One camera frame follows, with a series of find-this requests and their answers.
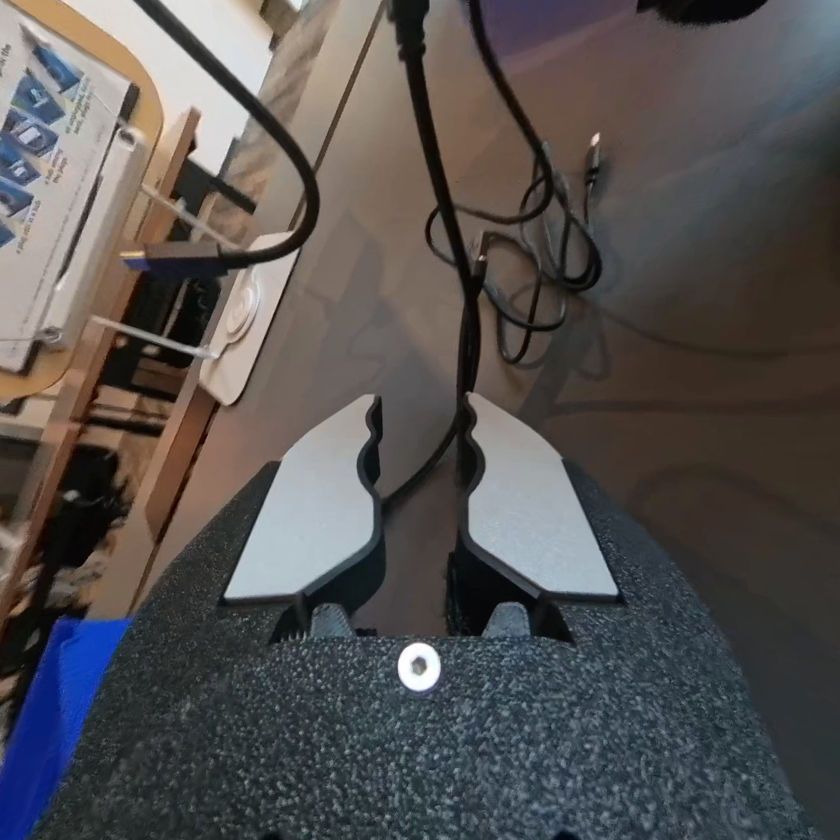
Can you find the instruction sheet on stand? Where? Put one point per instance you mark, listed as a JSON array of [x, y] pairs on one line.
[[147, 92]]

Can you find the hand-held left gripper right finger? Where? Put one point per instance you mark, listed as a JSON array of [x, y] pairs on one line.
[[538, 525]]

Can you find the black office chair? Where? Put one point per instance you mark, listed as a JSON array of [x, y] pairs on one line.
[[66, 525]]

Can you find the blue plastic bin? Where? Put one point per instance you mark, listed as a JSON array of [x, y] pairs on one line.
[[53, 735]]

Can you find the printed paper sheet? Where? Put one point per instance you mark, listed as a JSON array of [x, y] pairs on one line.
[[53, 171]]

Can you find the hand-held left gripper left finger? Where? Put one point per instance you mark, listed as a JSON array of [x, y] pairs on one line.
[[295, 525]]

